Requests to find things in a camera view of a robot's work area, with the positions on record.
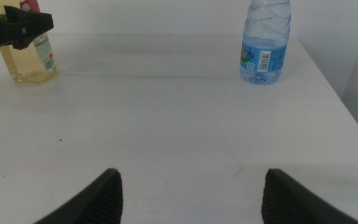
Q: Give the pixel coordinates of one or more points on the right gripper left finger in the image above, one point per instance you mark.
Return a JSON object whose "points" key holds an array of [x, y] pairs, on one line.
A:
{"points": [[98, 205]]}

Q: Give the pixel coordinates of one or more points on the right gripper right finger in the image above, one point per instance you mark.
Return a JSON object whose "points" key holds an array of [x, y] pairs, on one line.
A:
{"points": [[291, 202]]}

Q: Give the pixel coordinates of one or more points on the yellow tea bottle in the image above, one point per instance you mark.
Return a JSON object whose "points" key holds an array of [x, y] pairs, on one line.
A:
{"points": [[26, 65]]}

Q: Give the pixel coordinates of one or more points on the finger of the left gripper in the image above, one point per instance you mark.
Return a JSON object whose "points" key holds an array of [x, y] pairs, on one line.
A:
{"points": [[30, 26]]}

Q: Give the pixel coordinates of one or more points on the small blue-capped water bottle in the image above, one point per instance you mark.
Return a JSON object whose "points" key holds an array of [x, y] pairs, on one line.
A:
{"points": [[264, 37]]}

